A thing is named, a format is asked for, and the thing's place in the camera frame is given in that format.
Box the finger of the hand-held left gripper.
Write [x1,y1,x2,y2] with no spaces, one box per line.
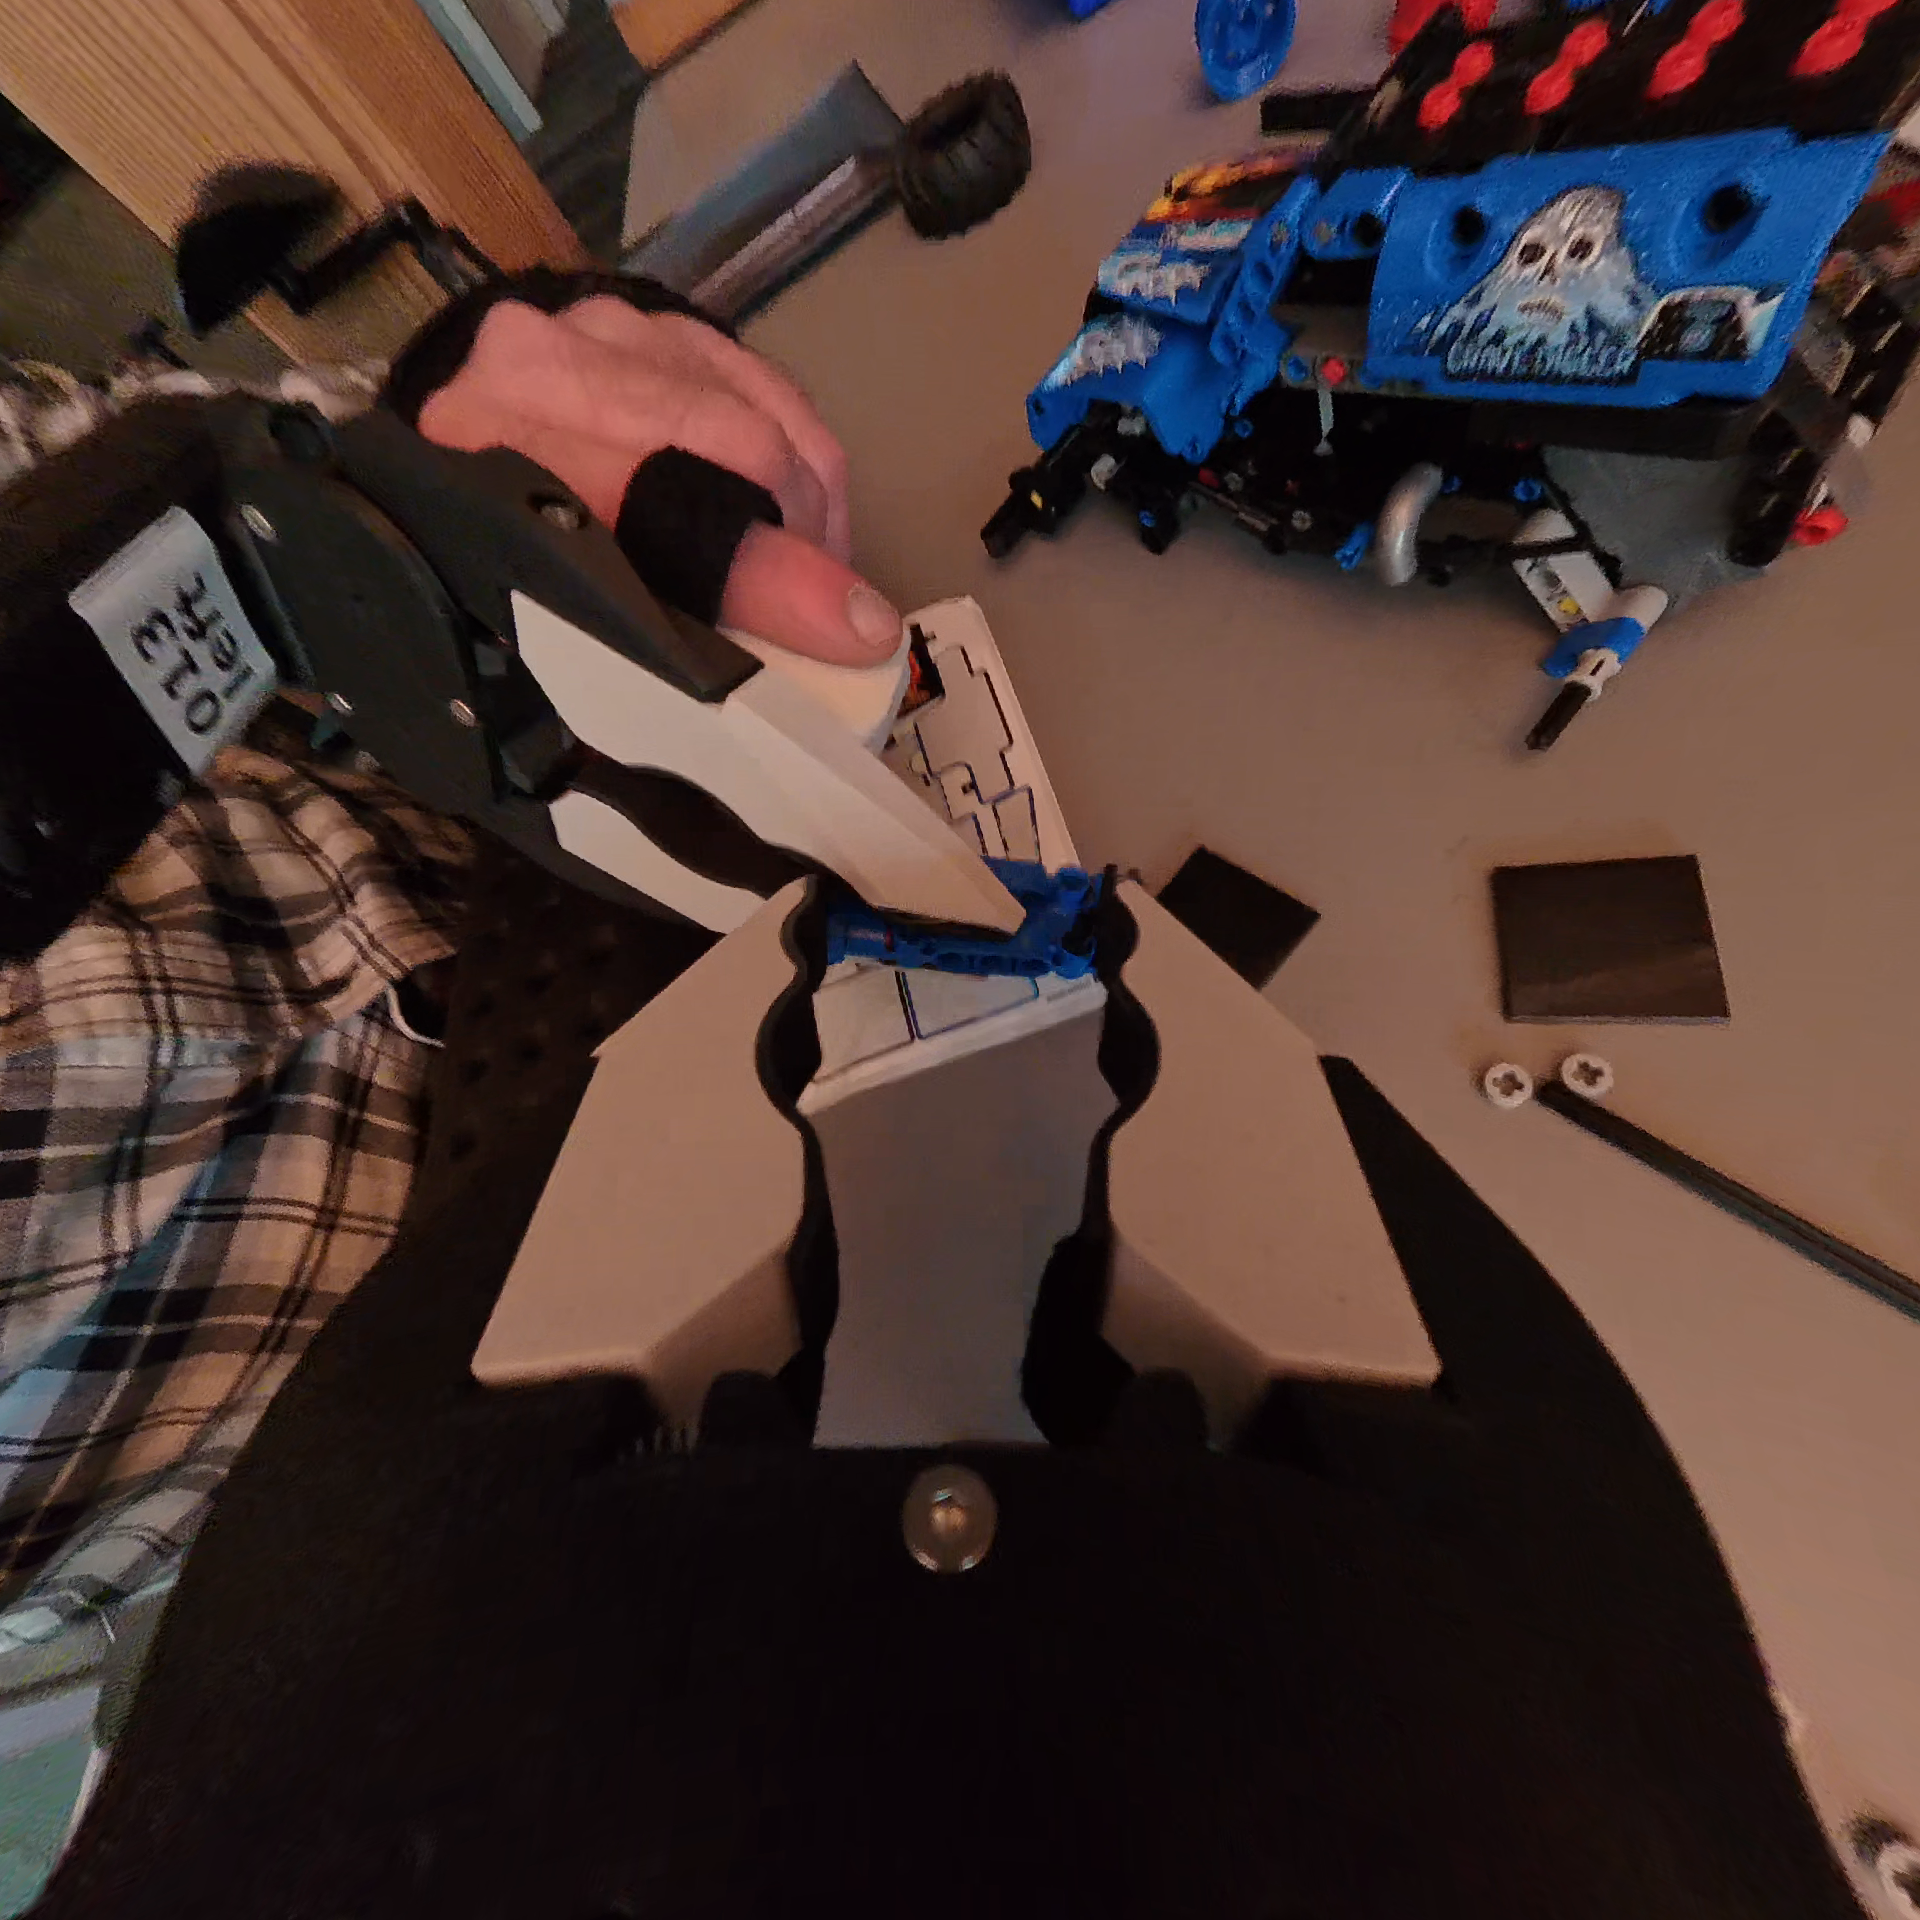
[511,590,1033,936]
[545,748,841,936]

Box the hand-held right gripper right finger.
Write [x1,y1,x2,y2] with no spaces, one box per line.
[1025,877,1444,1442]

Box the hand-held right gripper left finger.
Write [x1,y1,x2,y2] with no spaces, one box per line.
[468,877,836,1390]

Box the blue printed toy panel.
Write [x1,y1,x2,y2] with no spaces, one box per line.
[826,861,1113,986]

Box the blue black toy truck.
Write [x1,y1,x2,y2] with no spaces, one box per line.
[979,0,1920,752]

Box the person's left hand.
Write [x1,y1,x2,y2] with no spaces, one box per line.
[417,293,911,669]

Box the white sticker sheet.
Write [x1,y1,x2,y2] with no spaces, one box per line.
[795,595,1113,1121]

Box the long black toy axle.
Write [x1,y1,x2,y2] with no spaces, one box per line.
[1529,1080,1920,1325]

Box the person's plaid shirt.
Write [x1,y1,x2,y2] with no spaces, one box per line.
[0,353,473,1660]

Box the wooden table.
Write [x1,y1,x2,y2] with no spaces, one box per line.
[0,0,587,368]

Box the grey plastic pouch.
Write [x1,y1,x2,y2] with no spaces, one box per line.
[621,60,911,325]

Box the black rubber toy tire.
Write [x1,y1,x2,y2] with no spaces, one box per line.
[891,75,1039,242]

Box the blue toy wheel rim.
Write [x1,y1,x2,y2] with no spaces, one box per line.
[1192,0,1298,105]

